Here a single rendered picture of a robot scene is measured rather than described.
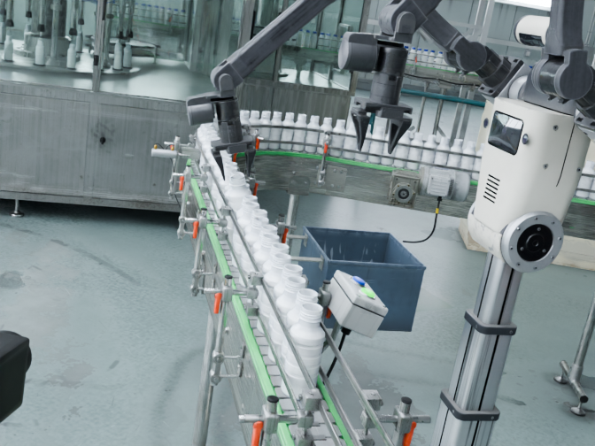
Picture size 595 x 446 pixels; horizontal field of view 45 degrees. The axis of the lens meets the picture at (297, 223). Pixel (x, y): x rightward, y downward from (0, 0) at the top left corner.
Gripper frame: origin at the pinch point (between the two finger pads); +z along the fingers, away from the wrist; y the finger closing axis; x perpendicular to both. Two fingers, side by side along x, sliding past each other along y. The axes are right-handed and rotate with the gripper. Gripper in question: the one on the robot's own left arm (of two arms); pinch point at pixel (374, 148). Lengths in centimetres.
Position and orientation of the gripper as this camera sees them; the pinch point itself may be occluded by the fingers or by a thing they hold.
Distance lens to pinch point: 144.9
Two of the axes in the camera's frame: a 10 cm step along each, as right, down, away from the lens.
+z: -1.5, 9.4, 2.9
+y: 9.6, 0.7, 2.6
